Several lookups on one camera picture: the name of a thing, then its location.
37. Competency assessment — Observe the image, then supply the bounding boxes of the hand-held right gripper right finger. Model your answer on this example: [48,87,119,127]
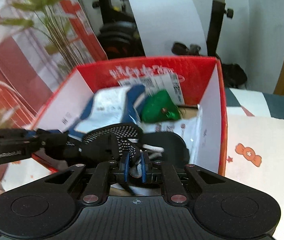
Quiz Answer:
[139,150,226,204]

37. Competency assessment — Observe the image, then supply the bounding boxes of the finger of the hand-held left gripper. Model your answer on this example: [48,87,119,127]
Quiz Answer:
[36,129,67,143]
[42,141,70,161]

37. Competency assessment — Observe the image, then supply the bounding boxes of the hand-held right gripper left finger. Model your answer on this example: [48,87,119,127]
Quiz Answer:
[44,153,130,204]

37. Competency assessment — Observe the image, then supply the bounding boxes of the black dotted glove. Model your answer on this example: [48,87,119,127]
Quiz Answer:
[64,122,165,178]

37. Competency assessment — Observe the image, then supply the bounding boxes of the green fringed cloth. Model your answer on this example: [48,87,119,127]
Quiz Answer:
[141,89,182,123]

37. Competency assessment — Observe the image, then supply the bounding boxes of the blue white plastic packet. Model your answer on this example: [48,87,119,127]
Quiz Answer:
[67,85,148,140]

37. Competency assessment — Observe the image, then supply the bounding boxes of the red strawberry print box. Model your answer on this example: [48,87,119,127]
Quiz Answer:
[31,56,230,177]

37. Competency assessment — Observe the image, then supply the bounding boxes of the red printed bag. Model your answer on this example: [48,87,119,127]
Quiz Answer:
[0,0,109,132]

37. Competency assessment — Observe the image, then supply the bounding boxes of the printed white tablecloth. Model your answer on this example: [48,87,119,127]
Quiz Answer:
[0,87,284,240]

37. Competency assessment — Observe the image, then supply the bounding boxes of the black bag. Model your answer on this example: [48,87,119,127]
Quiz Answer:
[221,64,248,90]

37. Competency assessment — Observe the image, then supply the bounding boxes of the white board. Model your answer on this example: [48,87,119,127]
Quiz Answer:
[123,0,209,57]

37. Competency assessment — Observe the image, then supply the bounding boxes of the exercise bike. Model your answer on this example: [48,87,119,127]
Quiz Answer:
[92,0,256,61]

